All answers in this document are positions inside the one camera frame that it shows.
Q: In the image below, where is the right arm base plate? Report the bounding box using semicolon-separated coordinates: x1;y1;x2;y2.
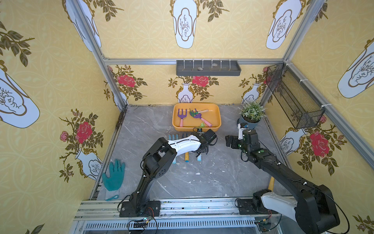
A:
234;198;278;216

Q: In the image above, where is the black wire mesh basket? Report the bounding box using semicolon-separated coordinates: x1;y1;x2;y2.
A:
266;63;325;129

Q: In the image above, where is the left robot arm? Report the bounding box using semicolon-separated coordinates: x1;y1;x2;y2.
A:
129;129;217;213

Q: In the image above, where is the dark blue rake yellow handle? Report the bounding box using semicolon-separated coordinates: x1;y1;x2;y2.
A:
182;132;191;162

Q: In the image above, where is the green rake wooden handle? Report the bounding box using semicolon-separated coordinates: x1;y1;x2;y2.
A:
190;109;209;117

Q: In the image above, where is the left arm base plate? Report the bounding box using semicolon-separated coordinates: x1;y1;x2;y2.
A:
119;200;161;217

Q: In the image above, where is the grey wall shelf tray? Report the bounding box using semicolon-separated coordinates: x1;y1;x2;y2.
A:
176;59;242;77

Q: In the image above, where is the purple rake pink handle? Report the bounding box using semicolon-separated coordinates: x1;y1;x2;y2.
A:
177;109;187;127
194;113;212;127

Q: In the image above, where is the potted green plant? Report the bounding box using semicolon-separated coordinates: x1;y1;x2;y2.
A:
237;101;266;130

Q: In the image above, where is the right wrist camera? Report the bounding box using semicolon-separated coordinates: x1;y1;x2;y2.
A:
238;123;248;140

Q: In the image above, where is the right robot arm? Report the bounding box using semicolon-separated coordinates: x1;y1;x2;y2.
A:
225;129;340;234

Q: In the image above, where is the green rubber glove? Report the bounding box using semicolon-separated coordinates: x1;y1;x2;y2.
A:
102;159;125;191

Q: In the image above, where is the light blue hand rake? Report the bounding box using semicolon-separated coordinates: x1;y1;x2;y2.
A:
168;134;179;164

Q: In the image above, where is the orange plastic storage tray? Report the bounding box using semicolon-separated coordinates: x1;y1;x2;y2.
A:
172;103;222;132

